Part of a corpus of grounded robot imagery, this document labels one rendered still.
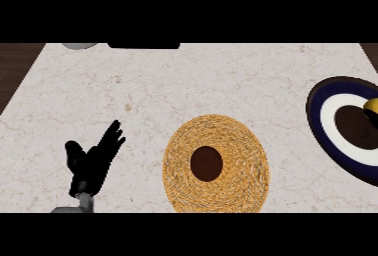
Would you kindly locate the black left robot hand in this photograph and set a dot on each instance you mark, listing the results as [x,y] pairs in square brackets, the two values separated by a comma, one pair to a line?
[93,160]

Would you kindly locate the grey round object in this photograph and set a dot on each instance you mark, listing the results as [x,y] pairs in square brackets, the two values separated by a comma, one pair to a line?
[78,46]

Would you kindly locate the yellow lemon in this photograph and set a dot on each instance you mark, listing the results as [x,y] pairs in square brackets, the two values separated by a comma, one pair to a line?
[370,106]

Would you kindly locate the blue and white plate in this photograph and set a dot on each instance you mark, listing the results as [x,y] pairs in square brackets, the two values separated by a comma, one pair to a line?
[329,110]

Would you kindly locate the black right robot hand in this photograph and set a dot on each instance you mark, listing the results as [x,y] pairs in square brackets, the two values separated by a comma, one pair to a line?
[372,119]

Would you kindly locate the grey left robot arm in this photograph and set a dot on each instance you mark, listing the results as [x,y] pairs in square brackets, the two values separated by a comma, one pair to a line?
[82,202]

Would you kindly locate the round woven straw placemat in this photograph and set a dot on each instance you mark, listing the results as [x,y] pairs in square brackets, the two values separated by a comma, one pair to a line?
[230,186]

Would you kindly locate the black appliance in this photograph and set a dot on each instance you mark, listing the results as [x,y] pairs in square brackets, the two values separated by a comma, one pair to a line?
[143,45]

